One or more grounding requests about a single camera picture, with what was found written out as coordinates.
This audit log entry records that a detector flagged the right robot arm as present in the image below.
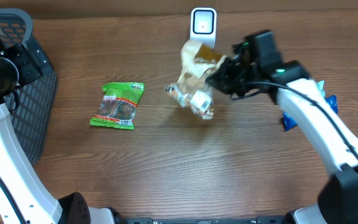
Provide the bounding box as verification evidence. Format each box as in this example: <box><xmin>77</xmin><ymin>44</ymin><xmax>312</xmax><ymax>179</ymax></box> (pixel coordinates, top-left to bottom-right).
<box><xmin>206</xmin><ymin>30</ymin><xmax>358</xmax><ymax>223</ymax></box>

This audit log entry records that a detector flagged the light blue snack packet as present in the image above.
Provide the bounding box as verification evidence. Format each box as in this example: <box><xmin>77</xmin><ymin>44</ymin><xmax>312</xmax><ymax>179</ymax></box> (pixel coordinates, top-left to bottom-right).
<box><xmin>316</xmin><ymin>80</ymin><xmax>326</xmax><ymax>98</ymax></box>

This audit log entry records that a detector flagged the white barcode scanner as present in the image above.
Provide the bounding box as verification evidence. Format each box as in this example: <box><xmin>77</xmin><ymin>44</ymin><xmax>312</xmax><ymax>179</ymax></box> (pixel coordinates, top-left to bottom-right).
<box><xmin>190</xmin><ymin>7</ymin><xmax>217</xmax><ymax>49</ymax></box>

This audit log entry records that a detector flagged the beige nut snack bag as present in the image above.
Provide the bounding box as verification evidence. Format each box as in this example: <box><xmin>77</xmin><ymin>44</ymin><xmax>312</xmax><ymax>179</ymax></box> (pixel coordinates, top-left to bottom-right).
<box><xmin>165</xmin><ymin>39</ymin><xmax>227</xmax><ymax>119</ymax></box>

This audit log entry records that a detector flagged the grey plastic shopping basket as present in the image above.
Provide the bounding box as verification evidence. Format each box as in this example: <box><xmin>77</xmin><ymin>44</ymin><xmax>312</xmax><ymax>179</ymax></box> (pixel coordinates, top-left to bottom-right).
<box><xmin>0</xmin><ymin>8</ymin><xmax>57</xmax><ymax>164</ymax></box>

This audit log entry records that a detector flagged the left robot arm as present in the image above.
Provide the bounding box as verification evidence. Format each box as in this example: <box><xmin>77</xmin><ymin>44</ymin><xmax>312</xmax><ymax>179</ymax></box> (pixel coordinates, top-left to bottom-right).
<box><xmin>0</xmin><ymin>39</ymin><xmax>116</xmax><ymax>224</ymax></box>

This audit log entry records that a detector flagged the green snack bag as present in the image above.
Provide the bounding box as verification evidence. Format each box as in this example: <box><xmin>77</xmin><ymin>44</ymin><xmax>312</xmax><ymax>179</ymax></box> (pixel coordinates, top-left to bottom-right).
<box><xmin>89</xmin><ymin>82</ymin><xmax>144</xmax><ymax>130</ymax></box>

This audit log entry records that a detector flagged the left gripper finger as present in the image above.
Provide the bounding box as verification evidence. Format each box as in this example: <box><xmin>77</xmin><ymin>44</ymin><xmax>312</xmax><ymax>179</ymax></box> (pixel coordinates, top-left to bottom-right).
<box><xmin>25</xmin><ymin>37</ymin><xmax>44</xmax><ymax>58</ymax></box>
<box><xmin>34</xmin><ymin>51</ymin><xmax>53</xmax><ymax>76</ymax></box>

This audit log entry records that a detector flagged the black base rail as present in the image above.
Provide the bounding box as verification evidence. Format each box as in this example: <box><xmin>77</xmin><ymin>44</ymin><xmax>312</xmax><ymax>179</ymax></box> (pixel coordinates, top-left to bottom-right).
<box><xmin>115</xmin><ymin>215</ymin><xmax>287</xmax><ymax>224</ymax></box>

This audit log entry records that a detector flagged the blue Oreo cookie pack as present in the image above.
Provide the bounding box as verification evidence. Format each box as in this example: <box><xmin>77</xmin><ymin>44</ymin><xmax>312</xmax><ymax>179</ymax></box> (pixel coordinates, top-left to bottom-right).
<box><xmin>282</xmin><ymin>95</ymin><xmax>339</xmax><ymax>131</ymax></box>

